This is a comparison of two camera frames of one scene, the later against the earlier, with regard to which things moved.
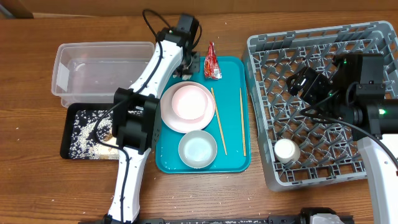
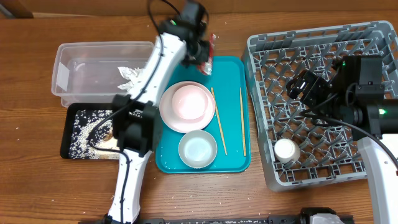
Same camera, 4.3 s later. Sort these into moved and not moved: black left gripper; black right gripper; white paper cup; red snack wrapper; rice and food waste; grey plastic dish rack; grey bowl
Moved: red snack wrapper; black left gripper
Not moved: grey plastic dish rack; rice and food waste; black right gripper; grey bowl; white paper cup
